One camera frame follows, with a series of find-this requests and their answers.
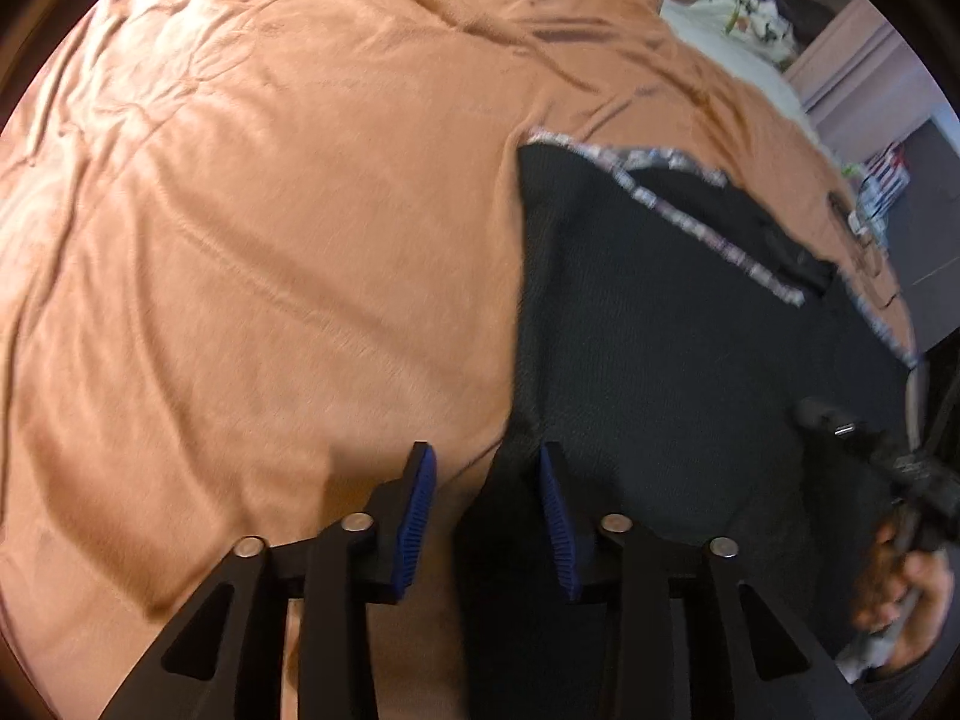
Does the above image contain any person's right forearm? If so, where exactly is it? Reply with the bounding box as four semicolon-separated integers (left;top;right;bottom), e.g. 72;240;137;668
851;652;953;720

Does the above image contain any brown fleece blanket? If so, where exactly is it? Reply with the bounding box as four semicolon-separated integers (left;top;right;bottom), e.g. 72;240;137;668
0;0;912;720

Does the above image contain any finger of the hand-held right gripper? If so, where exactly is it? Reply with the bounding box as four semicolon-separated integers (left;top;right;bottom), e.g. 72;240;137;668
795;397;893;470

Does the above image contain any person's right hand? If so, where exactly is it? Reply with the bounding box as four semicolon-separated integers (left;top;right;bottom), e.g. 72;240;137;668
851;521;957;683

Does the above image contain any thin black cable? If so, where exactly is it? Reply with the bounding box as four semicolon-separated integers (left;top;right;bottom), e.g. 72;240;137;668
829;191;901;308

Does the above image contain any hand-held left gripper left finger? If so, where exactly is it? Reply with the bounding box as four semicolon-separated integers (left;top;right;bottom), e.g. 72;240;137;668
97;441;440;720

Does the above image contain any black garment with patterned trim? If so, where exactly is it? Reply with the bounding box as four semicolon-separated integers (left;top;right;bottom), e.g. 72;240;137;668
450;139;927;720

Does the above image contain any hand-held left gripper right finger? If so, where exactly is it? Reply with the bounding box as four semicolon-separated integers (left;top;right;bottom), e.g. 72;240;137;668
540;441;871;720

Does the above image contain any striped gift bag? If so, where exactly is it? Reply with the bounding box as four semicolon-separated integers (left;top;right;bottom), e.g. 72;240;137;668
855;142;912;200

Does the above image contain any pink curtain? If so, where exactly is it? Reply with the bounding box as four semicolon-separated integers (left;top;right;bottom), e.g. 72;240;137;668
784;0;938;158

